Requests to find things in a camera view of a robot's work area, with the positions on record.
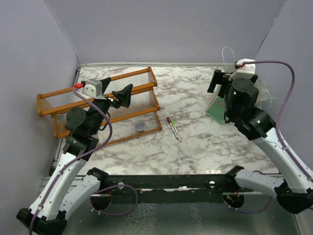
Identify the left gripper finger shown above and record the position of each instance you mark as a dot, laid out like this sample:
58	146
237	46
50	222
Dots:
123	97
105	83

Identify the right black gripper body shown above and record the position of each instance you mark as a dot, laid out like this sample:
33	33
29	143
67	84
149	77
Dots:
225	87

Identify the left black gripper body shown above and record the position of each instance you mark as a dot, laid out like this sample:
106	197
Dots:
115	103

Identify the green paper bag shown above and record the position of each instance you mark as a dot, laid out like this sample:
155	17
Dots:
216	107

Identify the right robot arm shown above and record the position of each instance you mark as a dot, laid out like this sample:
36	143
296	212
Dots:
294	191

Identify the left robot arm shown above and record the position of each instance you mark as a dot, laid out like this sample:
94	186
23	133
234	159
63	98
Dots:
49	213

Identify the orange wooden rack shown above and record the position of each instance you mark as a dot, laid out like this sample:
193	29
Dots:
74	113

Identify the small clear plastic cup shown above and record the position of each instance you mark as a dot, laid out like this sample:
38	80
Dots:
140	126

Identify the magenta marker pen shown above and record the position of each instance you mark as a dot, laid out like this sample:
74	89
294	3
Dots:
172	127

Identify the green marker pen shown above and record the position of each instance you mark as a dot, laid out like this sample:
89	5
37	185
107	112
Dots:
174	126

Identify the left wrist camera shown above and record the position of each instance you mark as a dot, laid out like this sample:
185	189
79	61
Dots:
92	88

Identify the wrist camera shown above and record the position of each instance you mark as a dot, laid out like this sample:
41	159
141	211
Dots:
92	88
246	69

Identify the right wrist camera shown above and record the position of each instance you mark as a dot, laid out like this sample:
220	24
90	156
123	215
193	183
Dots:
246	69

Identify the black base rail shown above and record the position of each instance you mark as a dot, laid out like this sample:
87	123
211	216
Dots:
161	189

